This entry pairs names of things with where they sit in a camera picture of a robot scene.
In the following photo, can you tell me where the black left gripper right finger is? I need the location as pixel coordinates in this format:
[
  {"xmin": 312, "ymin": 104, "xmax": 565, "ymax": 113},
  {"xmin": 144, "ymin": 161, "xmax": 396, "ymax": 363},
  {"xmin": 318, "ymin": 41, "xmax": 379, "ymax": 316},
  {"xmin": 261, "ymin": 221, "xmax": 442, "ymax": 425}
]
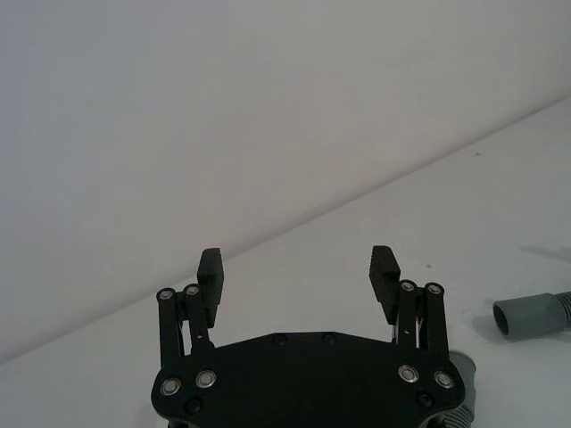
[{"xmin": 368, "ymin": 244, "xmax": 449, "ymax": 363}]

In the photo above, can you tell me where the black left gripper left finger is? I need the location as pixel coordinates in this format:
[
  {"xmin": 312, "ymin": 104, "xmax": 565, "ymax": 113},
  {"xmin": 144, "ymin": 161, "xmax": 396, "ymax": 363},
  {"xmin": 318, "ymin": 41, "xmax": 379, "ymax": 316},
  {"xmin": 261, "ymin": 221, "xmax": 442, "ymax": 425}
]
[{"xmin": 155, "ymin": 247, "xmax": 226, "ymax": 367}]

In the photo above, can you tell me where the grey corrugated hose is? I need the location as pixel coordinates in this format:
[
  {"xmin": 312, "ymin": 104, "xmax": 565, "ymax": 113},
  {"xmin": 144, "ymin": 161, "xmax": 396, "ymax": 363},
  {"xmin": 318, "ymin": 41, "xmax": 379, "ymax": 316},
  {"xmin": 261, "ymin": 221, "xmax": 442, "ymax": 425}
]
[
  {"xmin": 492, "ymin": 288, "xmax": 571, "ymax": 343},
  {"xmin": 439, "ymin": 350, "xmax": 479, "ymax": 428}
]

